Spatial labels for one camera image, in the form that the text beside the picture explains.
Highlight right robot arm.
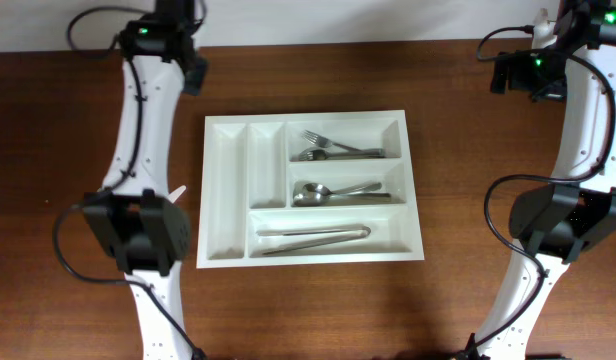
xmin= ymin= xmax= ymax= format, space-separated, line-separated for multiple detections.
xmin=455 ymin=0 xmax=616 ymax=359

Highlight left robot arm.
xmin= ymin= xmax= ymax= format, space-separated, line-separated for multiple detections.
xmin=80 ymin=1 xmax=207 ymax=359

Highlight black camera cable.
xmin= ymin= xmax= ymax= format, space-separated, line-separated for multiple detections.
xmin=475 ymin=24 xmax=616 ymax=359
xmin=51 ymin=0 xmax=209 ymax=360

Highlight steel tongs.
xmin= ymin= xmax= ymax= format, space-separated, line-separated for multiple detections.
xmin=257 ymin=225 xmax=372 ymax=256

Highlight steel fork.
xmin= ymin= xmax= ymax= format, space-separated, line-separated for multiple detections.
xmin=297 ymin=148 xmax=385 ymax=161
xmin=301 ymin=130 xmax=357 ymax=151

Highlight white plastic knife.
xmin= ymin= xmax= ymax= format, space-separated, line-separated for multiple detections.
xmin=167 ymin=185 xmax=187 ymax=203

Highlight steel tablespoon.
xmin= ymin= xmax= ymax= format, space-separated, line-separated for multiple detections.
xmin=293 ymin=193 xmax=393 ymax=207
xmin=302 ymin=182 xmax=382 ymax=196

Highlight white cutlery tray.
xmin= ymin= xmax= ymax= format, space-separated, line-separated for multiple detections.
xmin=197 ymin=110 xmax=424 ymax=268

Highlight right black camera cable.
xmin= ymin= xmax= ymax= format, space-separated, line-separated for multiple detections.
xmin=475 ymin=24 xmax=616 ymax=359

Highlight left black camera cable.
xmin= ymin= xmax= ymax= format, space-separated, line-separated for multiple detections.
xmin=51 ymin=0 xmax=209 ymax=360

